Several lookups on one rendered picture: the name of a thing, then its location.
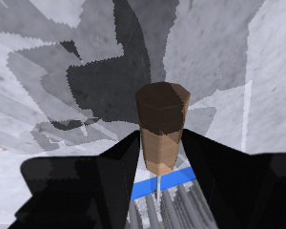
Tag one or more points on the blue flat strip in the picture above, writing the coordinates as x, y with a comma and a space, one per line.
145, 187

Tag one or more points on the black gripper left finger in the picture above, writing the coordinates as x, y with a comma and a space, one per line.
109, 175

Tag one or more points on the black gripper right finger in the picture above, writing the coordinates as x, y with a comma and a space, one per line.
236, 185

